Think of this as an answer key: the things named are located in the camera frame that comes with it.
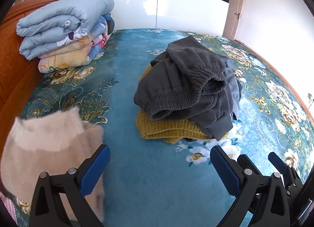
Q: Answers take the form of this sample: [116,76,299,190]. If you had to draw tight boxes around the white and black wardrobe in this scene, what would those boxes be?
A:
[69,0,233,38]

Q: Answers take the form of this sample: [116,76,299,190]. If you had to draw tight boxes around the orange headboard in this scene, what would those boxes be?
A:
[0,0,68,159]

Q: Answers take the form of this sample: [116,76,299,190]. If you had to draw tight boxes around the pink fuzzy sweater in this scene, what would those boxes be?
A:
[0,107,106,224]

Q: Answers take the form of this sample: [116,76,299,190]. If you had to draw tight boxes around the teal floral bedspread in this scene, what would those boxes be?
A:
[0,28,314,227]

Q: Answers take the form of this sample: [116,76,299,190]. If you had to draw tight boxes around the blue-grey sweatshirt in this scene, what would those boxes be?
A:
[222,56,243,122]

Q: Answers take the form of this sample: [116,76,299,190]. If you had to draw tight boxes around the blue pink printed folded blanket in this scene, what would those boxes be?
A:
[88,12,116,60]

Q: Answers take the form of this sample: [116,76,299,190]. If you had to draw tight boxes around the cream floral folded blanket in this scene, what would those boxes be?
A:
[38,34,108,74]

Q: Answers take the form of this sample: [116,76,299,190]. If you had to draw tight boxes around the pink checkered cloth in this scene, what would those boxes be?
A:
[0,191,19,226]

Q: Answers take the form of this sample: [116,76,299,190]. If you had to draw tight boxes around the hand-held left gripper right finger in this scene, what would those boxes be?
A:
[210,145,291,227]

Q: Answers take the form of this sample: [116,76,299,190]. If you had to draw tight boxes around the mustard knit sweater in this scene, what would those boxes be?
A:
[136,65,216,144]

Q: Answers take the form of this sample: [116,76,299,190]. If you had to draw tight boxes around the dark grey sweatpants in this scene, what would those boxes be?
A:
[134,36,233,141]

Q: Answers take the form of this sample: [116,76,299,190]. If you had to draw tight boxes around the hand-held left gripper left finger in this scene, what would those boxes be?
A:
[29,144,111,227]

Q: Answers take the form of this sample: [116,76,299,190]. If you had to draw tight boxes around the light blue folded quilt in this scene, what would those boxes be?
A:
[16,0,115,60]

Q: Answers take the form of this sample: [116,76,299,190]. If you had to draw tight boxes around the beige door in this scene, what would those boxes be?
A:
[223,0,246,41]

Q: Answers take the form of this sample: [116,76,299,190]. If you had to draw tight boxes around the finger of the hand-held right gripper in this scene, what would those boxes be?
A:
[268,152,303,193]
[237,154,264,177]

